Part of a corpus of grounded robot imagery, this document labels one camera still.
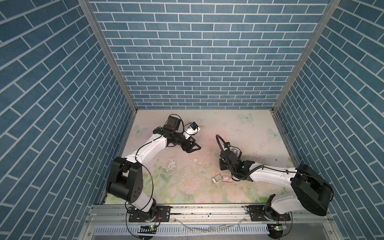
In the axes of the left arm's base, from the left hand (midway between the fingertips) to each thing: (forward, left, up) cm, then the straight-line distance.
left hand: (196, 143), depth 83 cm
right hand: (-3, -14, -10) cm, 18 cm away
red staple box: (-15, -18, -14) cm, 27 cm away
